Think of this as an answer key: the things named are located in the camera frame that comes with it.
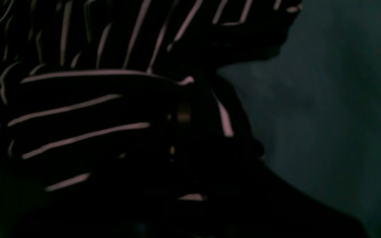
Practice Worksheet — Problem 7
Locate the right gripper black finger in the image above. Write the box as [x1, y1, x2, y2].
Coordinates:
[194, 139, 369, 238]

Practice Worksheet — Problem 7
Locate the navy white striped t-shirt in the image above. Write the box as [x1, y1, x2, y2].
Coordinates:
[0, 0, 303, 238]

